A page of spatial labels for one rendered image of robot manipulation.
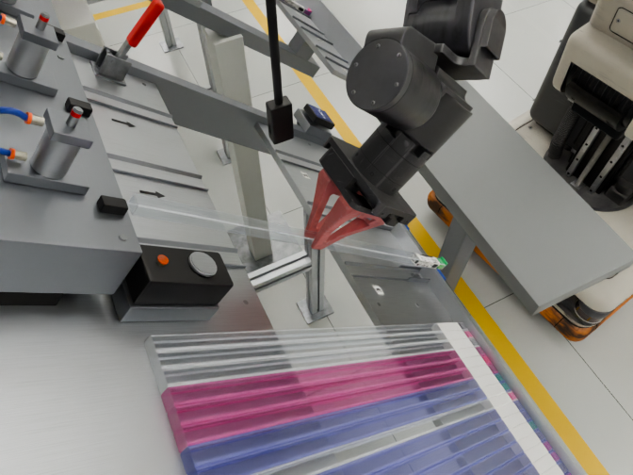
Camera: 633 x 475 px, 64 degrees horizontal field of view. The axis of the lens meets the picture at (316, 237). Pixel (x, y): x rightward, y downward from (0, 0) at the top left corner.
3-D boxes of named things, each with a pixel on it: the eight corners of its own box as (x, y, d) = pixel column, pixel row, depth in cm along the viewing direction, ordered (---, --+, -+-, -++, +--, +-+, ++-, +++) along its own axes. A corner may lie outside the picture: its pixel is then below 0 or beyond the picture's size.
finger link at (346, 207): (303, 261, 50) (365, 193, 46) (273, 210, 54) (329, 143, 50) (344, 267, 55) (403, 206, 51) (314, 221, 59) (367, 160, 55)
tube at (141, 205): (435, 263, 77) (441, 257, 76) (441, 270, 76) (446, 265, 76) (126, 203, 39) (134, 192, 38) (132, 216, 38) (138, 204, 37)
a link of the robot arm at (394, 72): (510, 18, 45) (424, 25, 50) (457, -54, 36) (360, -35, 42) (480, 150, 45) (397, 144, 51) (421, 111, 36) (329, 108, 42)
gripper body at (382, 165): (369, 219, 46) (427, 158, 43) (317, 147, 51) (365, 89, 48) (405, 229, 51) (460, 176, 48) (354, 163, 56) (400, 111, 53)
